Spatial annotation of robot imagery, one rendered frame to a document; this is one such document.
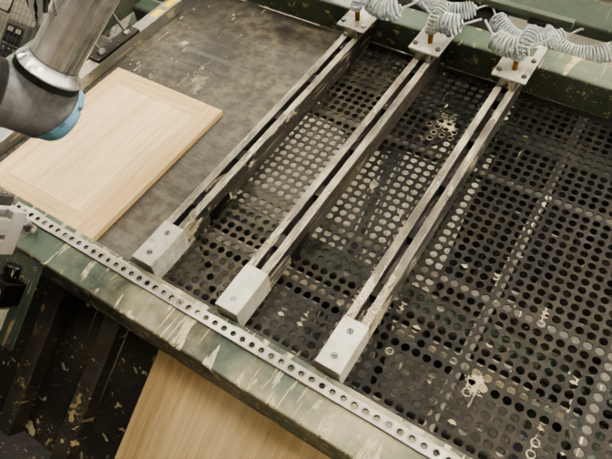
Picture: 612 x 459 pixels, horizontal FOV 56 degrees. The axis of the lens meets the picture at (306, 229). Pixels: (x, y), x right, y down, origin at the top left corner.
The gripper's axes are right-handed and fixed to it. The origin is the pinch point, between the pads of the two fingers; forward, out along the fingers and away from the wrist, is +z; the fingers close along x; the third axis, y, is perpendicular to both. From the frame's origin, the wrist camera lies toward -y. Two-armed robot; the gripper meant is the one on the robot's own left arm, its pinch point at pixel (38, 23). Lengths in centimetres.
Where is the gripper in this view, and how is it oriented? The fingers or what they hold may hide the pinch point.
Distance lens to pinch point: 180.6
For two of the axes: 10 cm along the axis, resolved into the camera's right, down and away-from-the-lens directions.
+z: -1.8, 8.3, 5.3
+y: 5.1, -3.9, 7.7
